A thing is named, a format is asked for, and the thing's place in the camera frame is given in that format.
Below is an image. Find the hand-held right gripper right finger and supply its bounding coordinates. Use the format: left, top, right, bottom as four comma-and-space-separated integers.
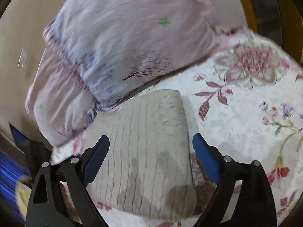
192, 133, 277, 227

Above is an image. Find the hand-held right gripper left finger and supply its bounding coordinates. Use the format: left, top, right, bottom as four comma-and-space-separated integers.
26, 135, 110, 227

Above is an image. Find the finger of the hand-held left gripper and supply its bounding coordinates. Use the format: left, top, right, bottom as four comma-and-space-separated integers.
9, 122, 52, 169

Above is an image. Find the beige cable knit sweater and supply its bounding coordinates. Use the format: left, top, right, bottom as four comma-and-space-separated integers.
83, 89, 198, 221

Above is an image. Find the pink floral pillow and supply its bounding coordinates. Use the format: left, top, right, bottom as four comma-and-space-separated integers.
25, 44, 101, 147

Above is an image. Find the white floral bedsheet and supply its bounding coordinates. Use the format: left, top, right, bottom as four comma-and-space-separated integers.
51, 28, 303, 227

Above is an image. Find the pink pillow with tree print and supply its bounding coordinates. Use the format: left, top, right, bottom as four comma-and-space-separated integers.
43, 0, 249, 106

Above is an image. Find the yellow wooden door with glass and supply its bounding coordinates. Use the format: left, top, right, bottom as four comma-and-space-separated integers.
233, 0, 303, 65

